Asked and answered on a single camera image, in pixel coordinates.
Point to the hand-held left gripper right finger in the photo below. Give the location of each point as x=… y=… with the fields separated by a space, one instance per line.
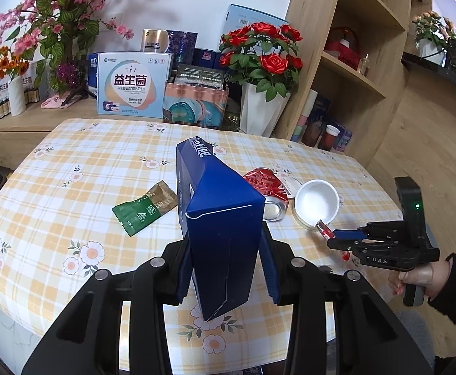
x=273 y=277

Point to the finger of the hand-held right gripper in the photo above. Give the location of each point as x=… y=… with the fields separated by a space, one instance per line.
x=341 y=244
x=349 y=234

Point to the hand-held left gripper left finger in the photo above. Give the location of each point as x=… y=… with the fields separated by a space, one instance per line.
x=182 y=283

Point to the small red sachet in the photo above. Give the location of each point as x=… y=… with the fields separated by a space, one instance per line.
x=327 y=233

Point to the white paper bowl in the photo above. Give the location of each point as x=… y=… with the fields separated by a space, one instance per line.
x=317 y=201

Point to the dark blue cardboard box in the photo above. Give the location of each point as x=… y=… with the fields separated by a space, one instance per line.
x=220 y=234

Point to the green foil sachet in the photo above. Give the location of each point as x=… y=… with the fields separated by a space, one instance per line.
x=142 y=211

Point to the crushed red drink can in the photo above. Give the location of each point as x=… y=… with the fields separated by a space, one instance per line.
x=265 y=187

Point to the person's right hand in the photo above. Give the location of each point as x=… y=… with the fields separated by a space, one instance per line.
x=441 y=277

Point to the small blue purple box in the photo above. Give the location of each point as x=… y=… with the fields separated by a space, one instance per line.
x=343 y=138

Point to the red paper cup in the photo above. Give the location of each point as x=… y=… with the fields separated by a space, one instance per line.
x=328 y=138

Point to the brown cup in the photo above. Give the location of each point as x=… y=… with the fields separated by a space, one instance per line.
x=310 y=136

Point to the stack of pastel paper cups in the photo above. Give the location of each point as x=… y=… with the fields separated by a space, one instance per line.
x=304 y=113

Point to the dark blue printed box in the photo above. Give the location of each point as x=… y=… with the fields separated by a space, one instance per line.
x=323 y=107

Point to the white faceted vase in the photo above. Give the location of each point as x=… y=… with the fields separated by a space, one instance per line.
x=261 y=113

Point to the black counter ledge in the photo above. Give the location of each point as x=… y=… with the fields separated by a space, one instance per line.
x=427 y=68

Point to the small glass bottle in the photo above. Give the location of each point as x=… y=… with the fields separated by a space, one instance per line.
x=363 y=66

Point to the white flower pot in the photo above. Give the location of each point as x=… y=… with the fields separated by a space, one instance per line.
x=431 y=52

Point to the shrink-wrapped peach teal pack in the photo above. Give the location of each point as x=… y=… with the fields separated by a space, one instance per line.
x=196 y=105

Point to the red gift basket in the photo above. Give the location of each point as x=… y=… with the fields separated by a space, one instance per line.
x=343 y=50

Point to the peach artificial roses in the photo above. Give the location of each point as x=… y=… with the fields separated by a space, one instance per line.
x=433 y=27

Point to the red artificial roses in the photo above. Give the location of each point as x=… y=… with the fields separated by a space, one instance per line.
x=263 y=54

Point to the white pastel product box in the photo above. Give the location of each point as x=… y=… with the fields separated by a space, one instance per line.
x=134 y=86

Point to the flat dark box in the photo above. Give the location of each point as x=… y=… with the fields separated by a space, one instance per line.
x=198 y=76

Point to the wooden shelf unit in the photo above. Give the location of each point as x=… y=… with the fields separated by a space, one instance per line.
x=310 y=27

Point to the small black tripod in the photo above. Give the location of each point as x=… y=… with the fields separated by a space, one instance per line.
x=77 y=93

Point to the low wooden sideboard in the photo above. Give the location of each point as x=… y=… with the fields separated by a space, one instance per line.
x=24 y=132

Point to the pink cloth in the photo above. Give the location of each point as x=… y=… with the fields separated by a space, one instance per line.
x=56 y=102

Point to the dark blue tin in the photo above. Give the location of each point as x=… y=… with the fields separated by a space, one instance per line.
x=205 y=59

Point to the dark blue patterned box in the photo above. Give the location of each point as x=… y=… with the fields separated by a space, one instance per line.
x=183 y=49

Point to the purple artificial flower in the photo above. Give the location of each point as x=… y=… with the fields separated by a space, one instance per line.
x=67 y=73

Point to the large light blue box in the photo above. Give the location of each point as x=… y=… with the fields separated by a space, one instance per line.
x=247 y=17

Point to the silver box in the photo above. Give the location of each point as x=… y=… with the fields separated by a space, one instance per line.
x=155 y=41

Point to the white ribbed vase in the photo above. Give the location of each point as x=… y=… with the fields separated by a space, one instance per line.
x=17 y=97

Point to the row of small amber bottles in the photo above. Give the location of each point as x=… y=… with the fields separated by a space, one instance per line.
x=1 y=109

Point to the orange artificial flowers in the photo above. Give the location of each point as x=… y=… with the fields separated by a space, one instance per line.
x=9 y=62

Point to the pink blossom artificial plant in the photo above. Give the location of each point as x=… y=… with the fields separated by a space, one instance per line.
x=63 y=7

